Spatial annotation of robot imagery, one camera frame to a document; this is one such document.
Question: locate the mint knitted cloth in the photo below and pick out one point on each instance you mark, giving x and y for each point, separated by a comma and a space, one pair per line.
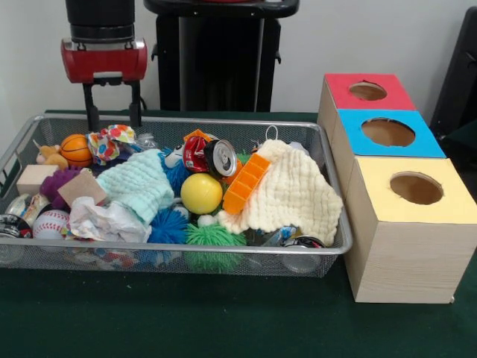
138, 182

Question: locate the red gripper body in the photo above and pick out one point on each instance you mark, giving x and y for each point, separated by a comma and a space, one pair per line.
104, 59

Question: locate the orange basketball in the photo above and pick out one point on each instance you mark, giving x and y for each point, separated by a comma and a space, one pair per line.
74, 151

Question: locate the cream knitted cloth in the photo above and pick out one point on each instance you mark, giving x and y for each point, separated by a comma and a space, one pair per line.
290, 194

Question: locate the white crumpled paper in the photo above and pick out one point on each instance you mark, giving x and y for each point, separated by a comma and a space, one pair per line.
108, 222

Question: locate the blue spiky ball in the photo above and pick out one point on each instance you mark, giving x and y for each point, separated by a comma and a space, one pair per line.
167, 227

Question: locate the green covered side table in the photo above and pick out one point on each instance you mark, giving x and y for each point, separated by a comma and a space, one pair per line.
466, 138

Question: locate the black chair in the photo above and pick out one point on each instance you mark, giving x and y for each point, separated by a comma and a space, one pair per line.
462, 74

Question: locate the dark green tablecloth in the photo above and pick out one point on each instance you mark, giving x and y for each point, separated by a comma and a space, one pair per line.
186, 320

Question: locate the white baseball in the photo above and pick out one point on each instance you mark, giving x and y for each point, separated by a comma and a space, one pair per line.
50, 223

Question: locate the multicoloured patterned cloth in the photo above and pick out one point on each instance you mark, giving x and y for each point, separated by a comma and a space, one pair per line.
108, 147

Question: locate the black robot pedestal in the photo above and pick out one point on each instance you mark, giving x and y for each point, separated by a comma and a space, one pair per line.
223, 56

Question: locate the wooden box with three holes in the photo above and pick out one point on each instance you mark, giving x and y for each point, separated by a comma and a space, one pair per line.
406, 261

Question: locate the black drinks can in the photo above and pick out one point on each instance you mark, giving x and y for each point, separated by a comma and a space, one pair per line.
220, 160

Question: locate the orange plastic brick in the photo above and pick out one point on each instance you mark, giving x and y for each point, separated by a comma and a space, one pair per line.
242, 186

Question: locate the shallow mesh bin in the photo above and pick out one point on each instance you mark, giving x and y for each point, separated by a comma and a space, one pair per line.
223, 261

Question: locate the green spiky ball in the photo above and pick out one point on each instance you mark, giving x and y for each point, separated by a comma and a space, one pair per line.
212, 236

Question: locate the yellow ball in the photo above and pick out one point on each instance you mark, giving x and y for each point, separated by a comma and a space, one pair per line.
201, 194

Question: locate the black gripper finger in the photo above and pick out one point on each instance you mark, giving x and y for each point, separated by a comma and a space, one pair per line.
135, 108
91, 108

